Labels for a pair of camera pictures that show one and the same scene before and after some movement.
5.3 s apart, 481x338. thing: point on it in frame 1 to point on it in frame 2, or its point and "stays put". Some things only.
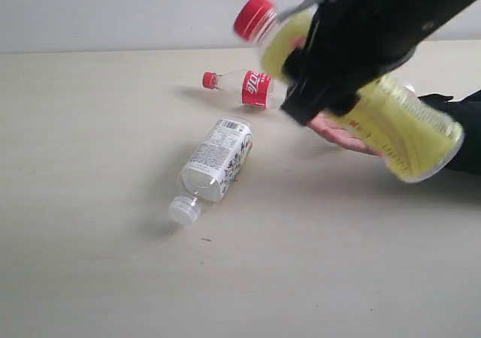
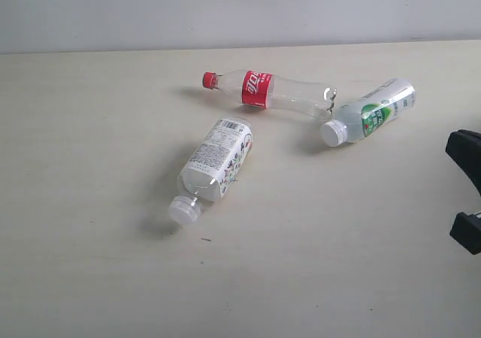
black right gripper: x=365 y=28 to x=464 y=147
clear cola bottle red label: x=249 y=87 stays put
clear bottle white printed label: x=212 y=167 stays put
